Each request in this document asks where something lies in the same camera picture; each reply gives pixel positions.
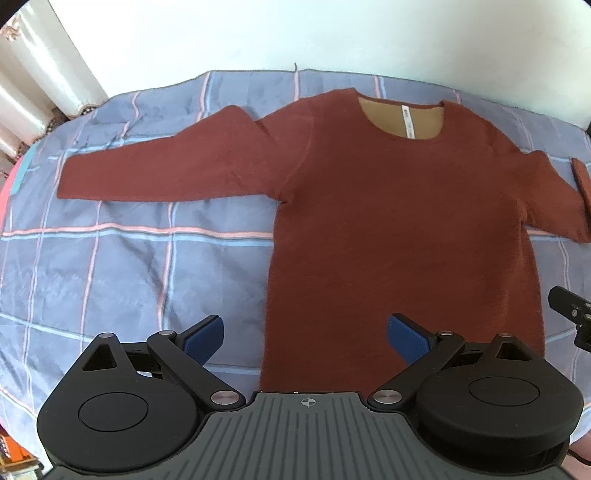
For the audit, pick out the white curtain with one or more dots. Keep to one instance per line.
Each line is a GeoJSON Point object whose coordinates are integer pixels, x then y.
{"type": "Point", "coordinates": [44, 80]}

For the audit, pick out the blue plaid bed sheet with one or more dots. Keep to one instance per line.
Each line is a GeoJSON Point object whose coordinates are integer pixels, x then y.
{"type": "Point", "coordinates": [73, 269]}

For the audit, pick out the maroon knit sweater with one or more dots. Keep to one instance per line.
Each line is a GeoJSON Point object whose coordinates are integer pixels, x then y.
{"type": "Point", "coordinates": [370, 223]}

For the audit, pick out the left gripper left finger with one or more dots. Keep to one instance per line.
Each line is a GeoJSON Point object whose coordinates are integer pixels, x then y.
{"type": "Point", "coordinates": [182, 356]}

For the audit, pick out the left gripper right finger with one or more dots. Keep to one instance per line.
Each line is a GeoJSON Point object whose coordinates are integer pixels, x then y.
{"type": "Point", "coordinates": [426, 353]}

